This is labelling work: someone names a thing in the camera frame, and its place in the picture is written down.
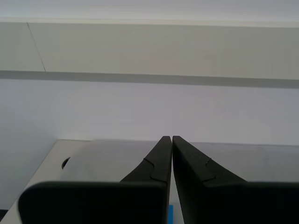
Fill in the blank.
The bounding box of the blue rectangular block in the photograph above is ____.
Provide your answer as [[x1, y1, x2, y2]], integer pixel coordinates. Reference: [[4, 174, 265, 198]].
[[167, 203, 175, 224]]

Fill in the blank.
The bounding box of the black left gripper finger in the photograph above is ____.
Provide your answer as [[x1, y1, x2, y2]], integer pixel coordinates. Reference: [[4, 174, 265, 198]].
[[18, 135, 173, 224], [172, 135, 299, 224]]

